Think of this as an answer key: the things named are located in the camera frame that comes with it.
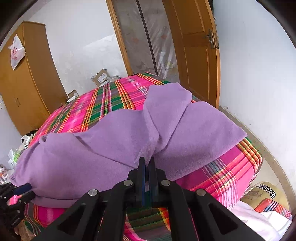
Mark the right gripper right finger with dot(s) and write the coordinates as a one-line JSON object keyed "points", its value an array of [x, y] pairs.
{"points": [[195, 215]]}

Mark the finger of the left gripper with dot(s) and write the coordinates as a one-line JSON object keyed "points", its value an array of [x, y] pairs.
{"points": [[22, 189], [27, 197]]}

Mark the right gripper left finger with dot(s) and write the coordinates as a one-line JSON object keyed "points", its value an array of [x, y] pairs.
{"points": [[99, 215]]}

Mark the purple fleece garment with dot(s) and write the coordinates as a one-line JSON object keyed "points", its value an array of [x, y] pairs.
{"points": [[179, 134]]}

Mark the cluttered side table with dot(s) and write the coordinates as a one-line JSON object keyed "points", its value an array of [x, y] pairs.
{"points": [[14, 155]]}

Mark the pink plaid bed sheet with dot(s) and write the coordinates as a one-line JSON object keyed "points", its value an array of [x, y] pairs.
{"points": [[226, 178]]}

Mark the printed cardboard box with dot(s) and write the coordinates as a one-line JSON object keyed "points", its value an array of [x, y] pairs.
{"points": [[262, 191]]}

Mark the folded plaid bedding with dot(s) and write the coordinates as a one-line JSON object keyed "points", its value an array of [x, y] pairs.
{"points": [[271, 205]]}

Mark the wooden wardrobe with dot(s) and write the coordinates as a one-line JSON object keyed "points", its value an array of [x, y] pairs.
{"points": [[33, 90]]}

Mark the white small box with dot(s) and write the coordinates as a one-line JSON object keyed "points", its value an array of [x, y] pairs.
{"points": [[72, 95]]}

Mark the white plastic bag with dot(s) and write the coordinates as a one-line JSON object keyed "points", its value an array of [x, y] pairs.
{"points": [[17, 52]]}

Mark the brown cardboard box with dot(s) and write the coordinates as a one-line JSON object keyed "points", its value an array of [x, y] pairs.
{"points": [[100, 77]]}

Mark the wooden door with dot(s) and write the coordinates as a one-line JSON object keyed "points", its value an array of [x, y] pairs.
{"points": [[195, 39]]}

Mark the plastic door curtain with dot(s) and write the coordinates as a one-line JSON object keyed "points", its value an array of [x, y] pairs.
{"points": [[147, 37]]}

